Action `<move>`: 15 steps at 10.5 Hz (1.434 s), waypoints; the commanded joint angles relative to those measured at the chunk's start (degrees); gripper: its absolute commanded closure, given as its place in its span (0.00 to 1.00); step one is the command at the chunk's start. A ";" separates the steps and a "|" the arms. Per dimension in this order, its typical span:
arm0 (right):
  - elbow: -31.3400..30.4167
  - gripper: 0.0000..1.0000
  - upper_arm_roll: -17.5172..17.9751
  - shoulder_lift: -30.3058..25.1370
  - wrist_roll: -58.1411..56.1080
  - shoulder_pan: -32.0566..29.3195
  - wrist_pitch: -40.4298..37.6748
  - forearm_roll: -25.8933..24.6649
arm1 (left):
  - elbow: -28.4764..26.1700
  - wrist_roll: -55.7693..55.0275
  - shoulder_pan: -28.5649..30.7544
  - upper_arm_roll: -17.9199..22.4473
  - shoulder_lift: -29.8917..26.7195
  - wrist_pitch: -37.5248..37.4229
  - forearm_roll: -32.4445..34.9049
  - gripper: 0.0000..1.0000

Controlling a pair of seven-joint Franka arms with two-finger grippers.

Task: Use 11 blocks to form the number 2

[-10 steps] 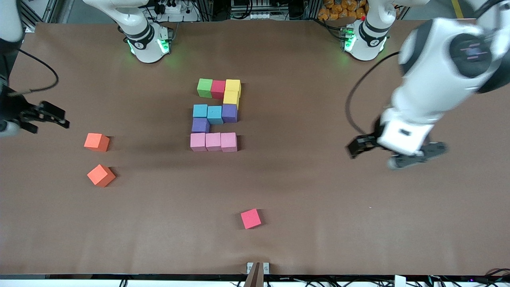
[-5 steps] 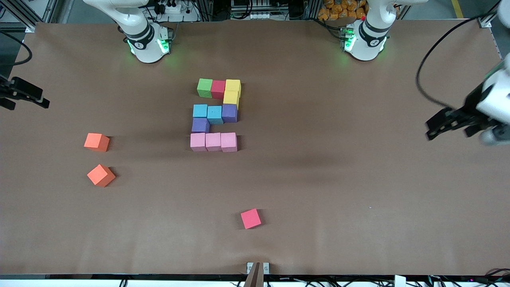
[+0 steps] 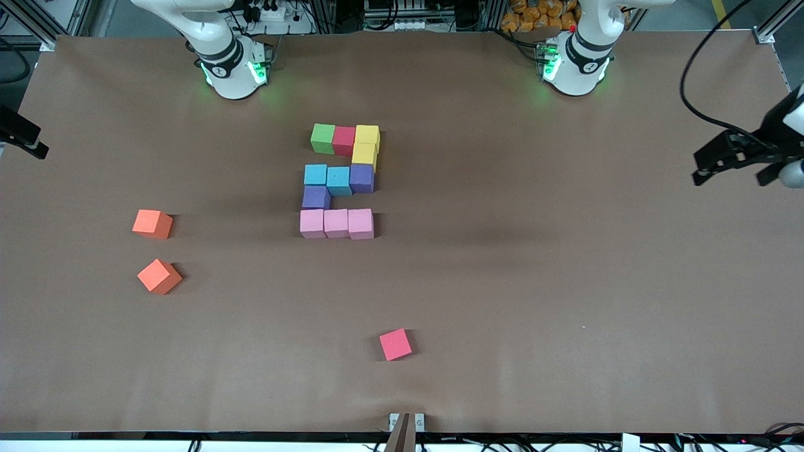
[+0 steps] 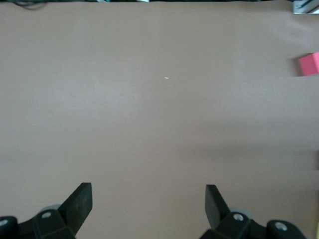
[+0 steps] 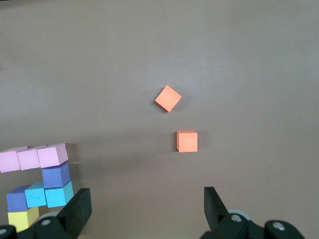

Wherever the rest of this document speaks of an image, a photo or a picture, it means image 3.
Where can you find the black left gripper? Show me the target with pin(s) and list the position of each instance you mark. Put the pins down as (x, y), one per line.
(759, 150)

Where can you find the blue foam cube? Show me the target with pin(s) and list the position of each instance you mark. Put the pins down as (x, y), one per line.
(339, 181)
(316, 174)

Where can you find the purple foam cube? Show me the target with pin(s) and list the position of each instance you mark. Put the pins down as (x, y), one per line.
(316, 198)
(362, 179)

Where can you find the pink foam cube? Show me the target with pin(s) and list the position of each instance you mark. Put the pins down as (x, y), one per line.
(336, 224)
(361, 224)
(312, 224)

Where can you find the green foam cube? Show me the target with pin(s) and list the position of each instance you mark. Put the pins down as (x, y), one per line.
(323, 139)

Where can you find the red foam cube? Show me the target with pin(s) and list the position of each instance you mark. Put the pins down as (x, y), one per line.
(344, 140)
(396, 344)

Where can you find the yellow foam cube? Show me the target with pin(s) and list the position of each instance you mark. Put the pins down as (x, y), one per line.
(368, 134)
(365, 156)

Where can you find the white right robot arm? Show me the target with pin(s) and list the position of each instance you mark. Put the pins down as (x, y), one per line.
(226, 63)

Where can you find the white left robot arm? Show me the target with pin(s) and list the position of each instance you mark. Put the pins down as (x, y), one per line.
(581, 63)

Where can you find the orange foam cube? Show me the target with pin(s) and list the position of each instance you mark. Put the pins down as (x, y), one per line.
(152, 223)
(159, 276)

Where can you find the brown table cover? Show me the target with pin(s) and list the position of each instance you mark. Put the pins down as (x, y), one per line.
(565, 314)

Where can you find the orange snack bag pile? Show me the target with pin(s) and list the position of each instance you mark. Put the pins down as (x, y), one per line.
(534, 16)

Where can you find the white power strip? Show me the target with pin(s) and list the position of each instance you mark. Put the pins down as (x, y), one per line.
(295, 26)

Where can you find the small white box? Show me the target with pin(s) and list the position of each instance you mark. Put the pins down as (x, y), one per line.
(630, 442)

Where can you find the grey electronics rack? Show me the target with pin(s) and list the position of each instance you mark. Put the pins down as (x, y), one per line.
(408, 25)

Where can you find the aluminium frame post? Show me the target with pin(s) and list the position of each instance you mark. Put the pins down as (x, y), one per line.
(48, 44)
(765, 36)

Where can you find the small metal bracket plate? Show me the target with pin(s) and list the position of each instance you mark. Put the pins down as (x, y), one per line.
(421, 422)

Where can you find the brown camera pole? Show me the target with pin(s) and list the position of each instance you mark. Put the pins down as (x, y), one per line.
(402, 439)

